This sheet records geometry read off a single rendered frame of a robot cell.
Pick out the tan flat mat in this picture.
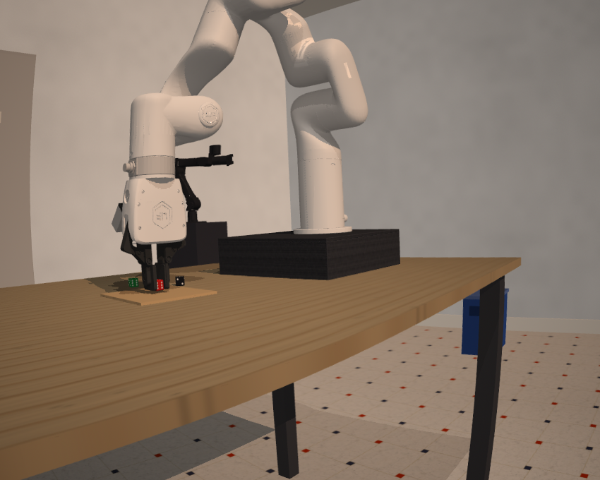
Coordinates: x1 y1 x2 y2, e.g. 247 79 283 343
100 285 217 306

